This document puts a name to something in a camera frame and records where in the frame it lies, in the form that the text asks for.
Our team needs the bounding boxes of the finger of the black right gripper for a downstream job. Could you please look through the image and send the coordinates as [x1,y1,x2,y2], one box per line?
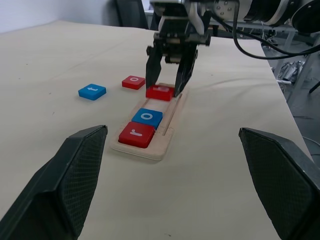
[145,51,165,88]
[174,49,200,98]

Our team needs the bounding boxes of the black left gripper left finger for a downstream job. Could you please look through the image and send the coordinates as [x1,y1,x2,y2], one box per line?
[0,124,109,240]

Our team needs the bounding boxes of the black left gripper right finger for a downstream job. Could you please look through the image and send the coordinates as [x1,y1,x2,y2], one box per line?
[238,127,320,240]

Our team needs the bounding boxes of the red letter b block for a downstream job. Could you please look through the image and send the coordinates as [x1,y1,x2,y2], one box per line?
[145,84,176,102]

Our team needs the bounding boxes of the red letter o block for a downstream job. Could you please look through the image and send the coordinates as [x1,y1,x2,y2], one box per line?
[121,75,146,90]

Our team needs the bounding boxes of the blue letter o block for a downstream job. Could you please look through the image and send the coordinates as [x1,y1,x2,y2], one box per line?
[131,108,164,131]

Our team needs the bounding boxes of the blue letter t block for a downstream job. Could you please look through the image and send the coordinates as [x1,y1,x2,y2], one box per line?
[77,83,107,101]

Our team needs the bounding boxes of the red letter r block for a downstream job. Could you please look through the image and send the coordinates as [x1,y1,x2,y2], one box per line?
[117,121,156,149]

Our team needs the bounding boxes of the wooden letter tray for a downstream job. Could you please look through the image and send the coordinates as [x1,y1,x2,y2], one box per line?
[109,82,191,165]

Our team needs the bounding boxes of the black office chair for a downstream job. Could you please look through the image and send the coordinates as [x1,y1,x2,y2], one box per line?
[114,0,151,30]

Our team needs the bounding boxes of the crumpled silver plastic wrap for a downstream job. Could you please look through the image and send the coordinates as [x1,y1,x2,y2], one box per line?
[276,59,307,83]

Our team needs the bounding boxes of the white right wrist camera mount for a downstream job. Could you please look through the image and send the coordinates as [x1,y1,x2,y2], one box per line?
[149,0,205,35]

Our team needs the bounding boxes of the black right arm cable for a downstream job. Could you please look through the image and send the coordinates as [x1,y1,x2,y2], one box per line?
[209,0,320,61]

